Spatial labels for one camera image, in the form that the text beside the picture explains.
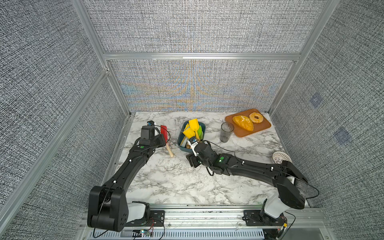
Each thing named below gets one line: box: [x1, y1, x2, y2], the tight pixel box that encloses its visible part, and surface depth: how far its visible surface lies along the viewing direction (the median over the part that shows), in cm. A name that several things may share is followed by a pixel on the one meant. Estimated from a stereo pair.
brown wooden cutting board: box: [225, 108, 271, 138], surface depth 113 cm
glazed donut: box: [249, 112, 264, 124], surface depth 116 cm
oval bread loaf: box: [232, 115, 254, 132], surface depth 111 cm
